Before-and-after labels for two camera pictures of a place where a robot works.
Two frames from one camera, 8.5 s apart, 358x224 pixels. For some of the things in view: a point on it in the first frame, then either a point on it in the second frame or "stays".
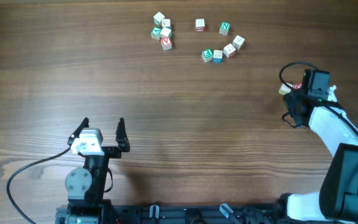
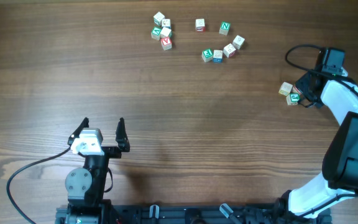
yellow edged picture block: [238, 42] stays
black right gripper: [291, 96] → [304, 79]
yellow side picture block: [284, 89] stays
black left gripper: [110, 151] stays
